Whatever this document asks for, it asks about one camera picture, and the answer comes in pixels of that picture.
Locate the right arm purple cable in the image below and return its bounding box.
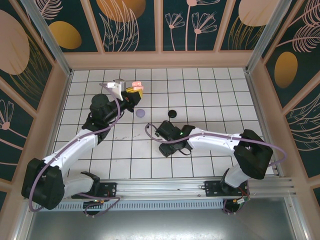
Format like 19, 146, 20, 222
144, 122, 288, 216

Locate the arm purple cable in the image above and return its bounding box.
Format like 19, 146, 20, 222
28, 82, 126, 218
144, 122, 288, 216

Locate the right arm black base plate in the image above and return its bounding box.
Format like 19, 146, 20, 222
204, 179, 251, 198

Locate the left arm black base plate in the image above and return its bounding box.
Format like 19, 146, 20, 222
71, 181, 118, 200

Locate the small green circuit board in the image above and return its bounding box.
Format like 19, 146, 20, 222
232, 196, 251, 210

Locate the slotted grey cable duct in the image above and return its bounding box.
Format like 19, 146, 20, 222
33, 199, 226, 212

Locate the aluminium frame post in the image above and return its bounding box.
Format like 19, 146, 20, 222
21, 0, 73, 77
244, 0, 298, 75

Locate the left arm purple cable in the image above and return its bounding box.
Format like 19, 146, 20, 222
28, 82, 126, 218

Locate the grey metal sheet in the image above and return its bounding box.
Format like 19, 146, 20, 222
24, 209, 301, 240

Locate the aluminium mounting rail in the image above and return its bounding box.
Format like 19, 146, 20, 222
23, 177, 297, 201

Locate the pink earbud charging case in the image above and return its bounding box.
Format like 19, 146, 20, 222
131, 80, 146, 91

